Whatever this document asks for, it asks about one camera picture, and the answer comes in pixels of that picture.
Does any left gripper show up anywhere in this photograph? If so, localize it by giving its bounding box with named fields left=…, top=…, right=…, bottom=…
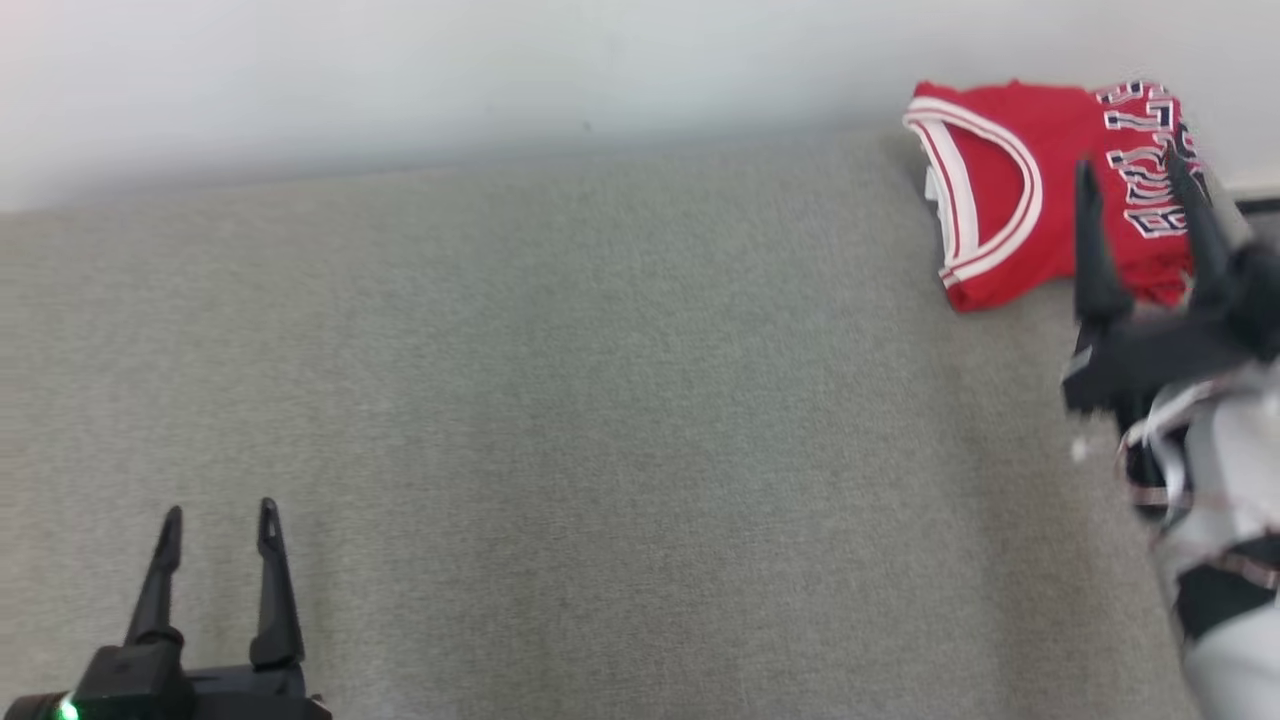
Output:
left=0, top=498, right=332, bottom=720

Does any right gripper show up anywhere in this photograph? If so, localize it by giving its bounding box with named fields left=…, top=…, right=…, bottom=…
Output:
left=1061, top=147, right=1280, bottom=414

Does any red basketball jersey white trim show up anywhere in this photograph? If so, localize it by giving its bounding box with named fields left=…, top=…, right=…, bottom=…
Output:
left=903, top=78, right=1217, bottom=313

